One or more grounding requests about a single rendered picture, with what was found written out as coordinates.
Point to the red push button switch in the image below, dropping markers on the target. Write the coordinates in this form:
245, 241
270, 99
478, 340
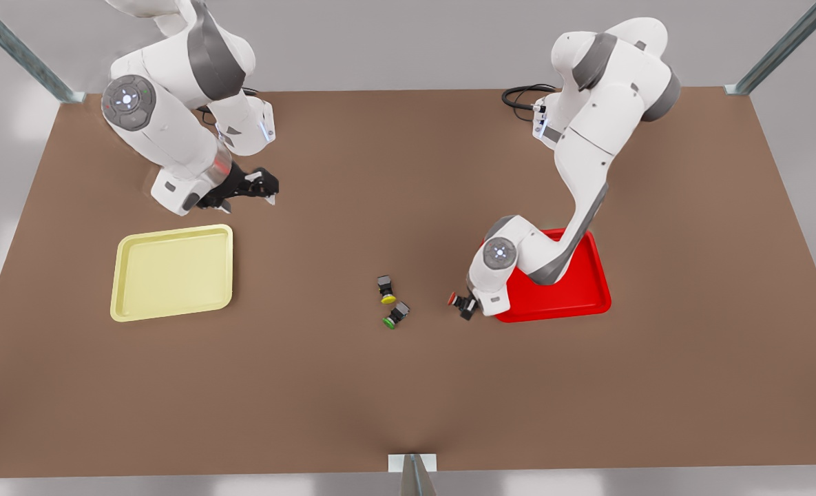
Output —
452, 300

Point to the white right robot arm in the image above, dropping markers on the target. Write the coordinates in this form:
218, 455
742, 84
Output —
173, 131

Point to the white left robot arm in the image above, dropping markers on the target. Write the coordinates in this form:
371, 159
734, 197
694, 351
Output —
587, 158

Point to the yellow plastic tray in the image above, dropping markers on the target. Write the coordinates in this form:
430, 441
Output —
172, 273

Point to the red plastic tray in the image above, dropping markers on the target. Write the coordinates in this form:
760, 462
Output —
573, 289

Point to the green push button switch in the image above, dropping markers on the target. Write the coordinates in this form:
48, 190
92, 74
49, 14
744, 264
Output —
396, 316

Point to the yellow push button switch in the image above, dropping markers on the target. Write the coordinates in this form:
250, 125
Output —
386, 290

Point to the silver frame post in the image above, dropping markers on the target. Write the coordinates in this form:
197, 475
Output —
416, 475
783, 45
18, 52

